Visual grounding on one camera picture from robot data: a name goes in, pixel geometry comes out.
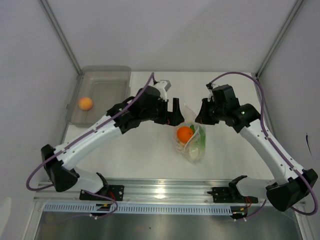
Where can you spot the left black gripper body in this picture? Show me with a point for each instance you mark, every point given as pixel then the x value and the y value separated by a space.
pixel 158 113

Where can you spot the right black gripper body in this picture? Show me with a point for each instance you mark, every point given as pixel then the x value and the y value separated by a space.
pixel 217 112

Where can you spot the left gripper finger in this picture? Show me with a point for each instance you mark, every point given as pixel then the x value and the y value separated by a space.
pixel 176 111
pixel 174 120

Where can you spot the orange fruit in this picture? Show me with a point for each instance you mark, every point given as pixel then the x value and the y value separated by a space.
pixel 184 134

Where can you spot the clear zip top bag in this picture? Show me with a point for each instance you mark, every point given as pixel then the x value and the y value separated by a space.
pixel 189 117

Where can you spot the green plastic lettuce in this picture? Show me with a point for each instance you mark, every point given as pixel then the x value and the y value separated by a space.
pixel 195 148

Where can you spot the peach fruit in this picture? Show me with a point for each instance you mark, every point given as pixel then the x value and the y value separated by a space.
pixel 85 103

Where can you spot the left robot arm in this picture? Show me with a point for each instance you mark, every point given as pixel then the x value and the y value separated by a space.
pixel 60 162

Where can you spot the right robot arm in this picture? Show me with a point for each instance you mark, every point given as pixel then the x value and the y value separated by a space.
pixel 291 181

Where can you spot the clear plastic container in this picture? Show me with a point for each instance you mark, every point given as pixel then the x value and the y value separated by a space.
pixel 105 85

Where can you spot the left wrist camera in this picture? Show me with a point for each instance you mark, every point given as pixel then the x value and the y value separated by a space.
pixel 163 86

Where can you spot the right aluminium frame post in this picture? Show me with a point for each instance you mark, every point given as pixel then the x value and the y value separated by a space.
pixel 280 36

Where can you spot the aluminium frame post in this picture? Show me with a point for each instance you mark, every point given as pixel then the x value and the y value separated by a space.
pixel 280 36
pixel 49 13

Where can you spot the aluminium mounting rail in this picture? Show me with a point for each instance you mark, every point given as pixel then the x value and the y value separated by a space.
pixel 147 191

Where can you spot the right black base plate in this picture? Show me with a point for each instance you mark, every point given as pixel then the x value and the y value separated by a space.
pixel 230 195

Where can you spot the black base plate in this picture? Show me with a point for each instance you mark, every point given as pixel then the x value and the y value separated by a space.
pixel 230 195
pixel 115 192

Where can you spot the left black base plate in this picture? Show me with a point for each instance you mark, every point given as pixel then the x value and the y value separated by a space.
pixel 115 192

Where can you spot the white slotted cable duct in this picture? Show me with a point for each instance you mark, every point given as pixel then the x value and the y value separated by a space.
pixel 131 208

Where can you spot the left aluminium frame post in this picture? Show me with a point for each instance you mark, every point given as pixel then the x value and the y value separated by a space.
pixel 49 13

